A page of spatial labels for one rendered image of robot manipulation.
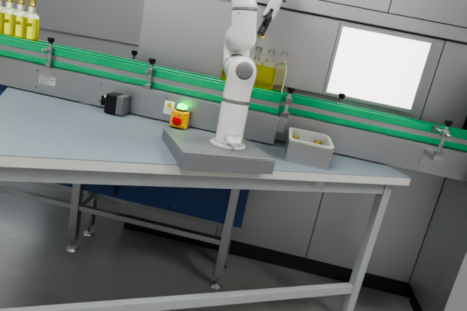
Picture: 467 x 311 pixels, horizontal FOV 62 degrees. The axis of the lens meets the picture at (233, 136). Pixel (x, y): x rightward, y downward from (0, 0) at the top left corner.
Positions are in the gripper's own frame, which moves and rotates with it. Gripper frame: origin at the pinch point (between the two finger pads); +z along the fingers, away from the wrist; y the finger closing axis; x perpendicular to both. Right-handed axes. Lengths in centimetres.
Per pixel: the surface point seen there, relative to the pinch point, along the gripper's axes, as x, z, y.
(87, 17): -158, 56, -174
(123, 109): -37, 54, 22
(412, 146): 81, 15, 7
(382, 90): 62, 0, -11
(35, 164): -36, 60, 82
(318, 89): 35.9, 12.6, -11.5
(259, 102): 13.0, 26.9, 13.5
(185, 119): -11, 46, 22
